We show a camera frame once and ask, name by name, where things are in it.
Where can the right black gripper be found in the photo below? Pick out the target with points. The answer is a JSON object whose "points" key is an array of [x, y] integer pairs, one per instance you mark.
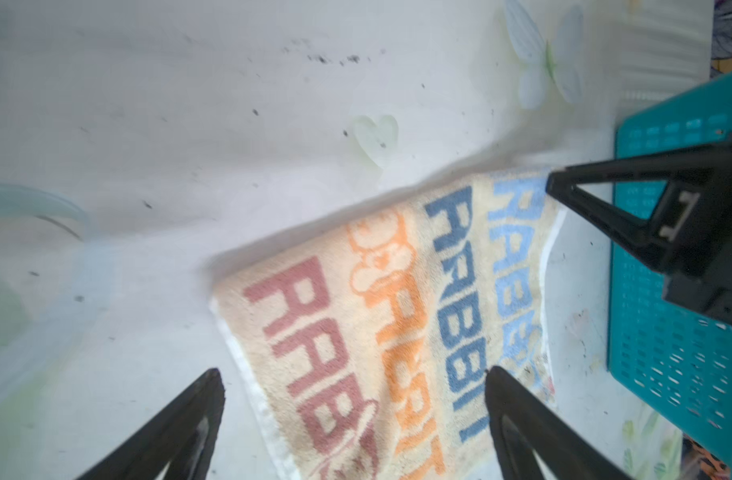
{"points": [[687, 234]]}

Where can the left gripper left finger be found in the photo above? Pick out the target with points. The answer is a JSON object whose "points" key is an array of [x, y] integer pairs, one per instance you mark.
{"points": [[177, 443]]}

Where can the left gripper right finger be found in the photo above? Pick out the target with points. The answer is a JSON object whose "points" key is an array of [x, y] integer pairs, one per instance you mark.
{"points": [[526, 432]]}

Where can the pink and cream towel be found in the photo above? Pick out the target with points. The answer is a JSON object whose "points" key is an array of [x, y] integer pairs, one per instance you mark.
{"points": [[365, 351]]}

